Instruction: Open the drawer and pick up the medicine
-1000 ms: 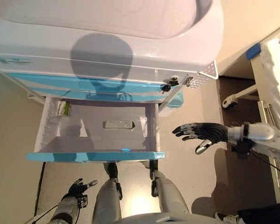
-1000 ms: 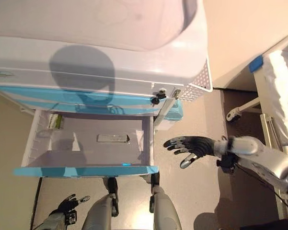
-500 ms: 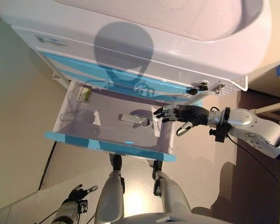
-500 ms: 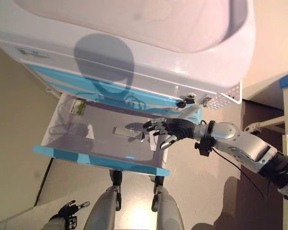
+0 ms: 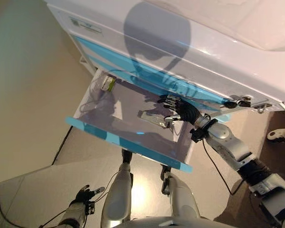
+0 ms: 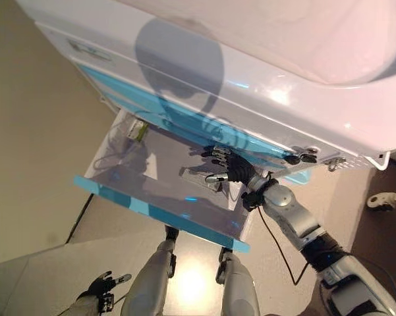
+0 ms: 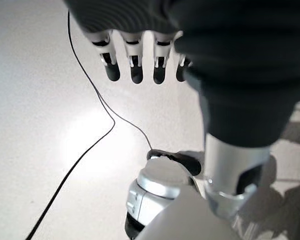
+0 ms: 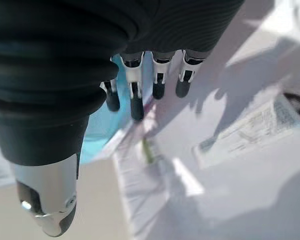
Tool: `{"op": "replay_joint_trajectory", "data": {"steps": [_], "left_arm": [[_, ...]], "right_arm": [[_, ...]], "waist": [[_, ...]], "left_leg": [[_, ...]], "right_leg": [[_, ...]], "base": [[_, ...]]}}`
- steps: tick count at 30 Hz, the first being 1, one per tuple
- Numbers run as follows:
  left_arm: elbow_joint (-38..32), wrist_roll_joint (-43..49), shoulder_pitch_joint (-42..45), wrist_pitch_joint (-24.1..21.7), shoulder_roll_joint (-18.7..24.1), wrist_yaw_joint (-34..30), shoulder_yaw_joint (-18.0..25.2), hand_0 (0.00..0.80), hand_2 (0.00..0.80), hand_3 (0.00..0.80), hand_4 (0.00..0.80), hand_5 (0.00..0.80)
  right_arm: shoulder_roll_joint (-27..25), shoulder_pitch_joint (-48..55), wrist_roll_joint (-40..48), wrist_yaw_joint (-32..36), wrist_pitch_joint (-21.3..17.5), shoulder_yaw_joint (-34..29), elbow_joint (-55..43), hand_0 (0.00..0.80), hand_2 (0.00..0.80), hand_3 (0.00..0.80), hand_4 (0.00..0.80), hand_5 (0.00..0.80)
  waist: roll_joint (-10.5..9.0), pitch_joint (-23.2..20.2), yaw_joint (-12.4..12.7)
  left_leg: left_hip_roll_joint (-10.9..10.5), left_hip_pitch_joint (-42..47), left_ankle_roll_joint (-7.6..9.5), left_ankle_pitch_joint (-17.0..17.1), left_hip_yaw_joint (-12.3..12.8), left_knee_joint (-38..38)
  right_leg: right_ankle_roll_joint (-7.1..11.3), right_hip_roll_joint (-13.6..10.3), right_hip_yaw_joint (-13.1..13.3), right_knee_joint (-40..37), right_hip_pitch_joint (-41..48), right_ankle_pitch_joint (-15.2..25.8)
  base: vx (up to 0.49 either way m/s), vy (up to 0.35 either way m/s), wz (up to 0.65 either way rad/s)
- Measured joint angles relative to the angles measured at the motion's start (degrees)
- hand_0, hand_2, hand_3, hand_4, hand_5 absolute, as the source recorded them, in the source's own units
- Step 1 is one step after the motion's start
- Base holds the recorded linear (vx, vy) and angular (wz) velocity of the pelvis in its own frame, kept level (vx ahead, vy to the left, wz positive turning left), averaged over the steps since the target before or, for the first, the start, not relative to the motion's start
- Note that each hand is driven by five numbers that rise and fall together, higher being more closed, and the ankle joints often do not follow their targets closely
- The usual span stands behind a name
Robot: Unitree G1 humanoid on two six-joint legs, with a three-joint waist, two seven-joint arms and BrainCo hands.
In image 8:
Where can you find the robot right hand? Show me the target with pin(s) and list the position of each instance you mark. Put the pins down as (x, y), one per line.
(52, 62)

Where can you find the white medicine box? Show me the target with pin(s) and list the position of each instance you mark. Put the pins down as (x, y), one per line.
(244, 135)

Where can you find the light blue waste bin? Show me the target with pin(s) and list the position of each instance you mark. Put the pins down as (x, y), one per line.
(102, 130)

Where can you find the white perforated side basket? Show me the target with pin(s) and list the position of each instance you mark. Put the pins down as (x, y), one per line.
(126, 190)

